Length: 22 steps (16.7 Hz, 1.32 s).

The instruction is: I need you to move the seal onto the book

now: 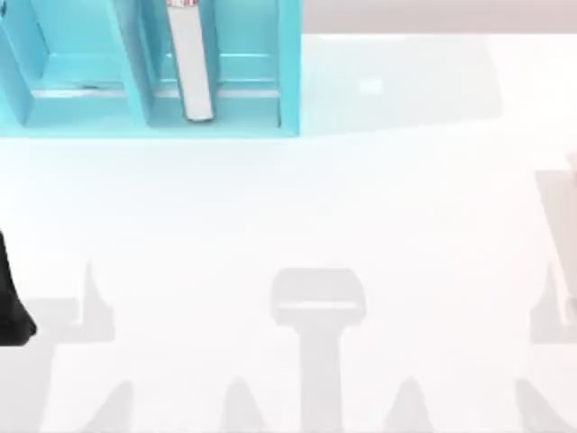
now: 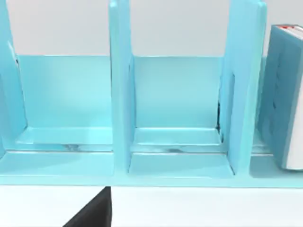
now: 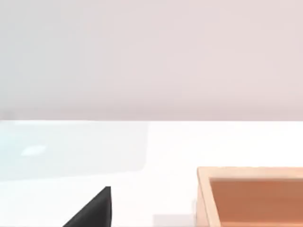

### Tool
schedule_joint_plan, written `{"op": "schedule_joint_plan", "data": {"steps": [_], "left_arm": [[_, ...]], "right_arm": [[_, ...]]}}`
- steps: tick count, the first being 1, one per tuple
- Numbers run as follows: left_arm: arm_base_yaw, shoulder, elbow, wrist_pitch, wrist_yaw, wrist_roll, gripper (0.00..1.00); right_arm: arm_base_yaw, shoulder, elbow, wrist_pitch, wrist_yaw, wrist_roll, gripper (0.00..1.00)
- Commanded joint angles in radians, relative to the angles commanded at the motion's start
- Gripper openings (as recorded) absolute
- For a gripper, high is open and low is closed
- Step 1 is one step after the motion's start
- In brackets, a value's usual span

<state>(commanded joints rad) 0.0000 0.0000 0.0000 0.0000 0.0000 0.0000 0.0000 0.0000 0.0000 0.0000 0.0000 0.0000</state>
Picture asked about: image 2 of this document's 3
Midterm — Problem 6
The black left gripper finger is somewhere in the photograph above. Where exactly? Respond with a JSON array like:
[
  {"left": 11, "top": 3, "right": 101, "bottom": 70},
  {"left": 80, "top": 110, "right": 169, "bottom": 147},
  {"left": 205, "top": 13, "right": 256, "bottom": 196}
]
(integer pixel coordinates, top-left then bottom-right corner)
[{"left": 62, "top": 186, "right": 112, "bottom": 227}]

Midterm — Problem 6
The light blue rack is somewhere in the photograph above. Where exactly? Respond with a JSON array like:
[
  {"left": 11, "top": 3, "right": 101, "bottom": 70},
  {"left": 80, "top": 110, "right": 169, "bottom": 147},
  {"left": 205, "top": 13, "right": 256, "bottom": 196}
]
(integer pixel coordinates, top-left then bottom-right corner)
[{"left": 0, "top": 0, "right": 303, "bottom": 189}]

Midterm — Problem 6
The blue and white book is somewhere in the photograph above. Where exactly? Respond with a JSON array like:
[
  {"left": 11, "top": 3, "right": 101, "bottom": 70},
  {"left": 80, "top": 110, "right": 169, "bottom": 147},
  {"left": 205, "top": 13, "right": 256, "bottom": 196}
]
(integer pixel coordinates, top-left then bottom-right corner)
[{"left": 257, "top": 23, "right": 303, "bottom": 171}]

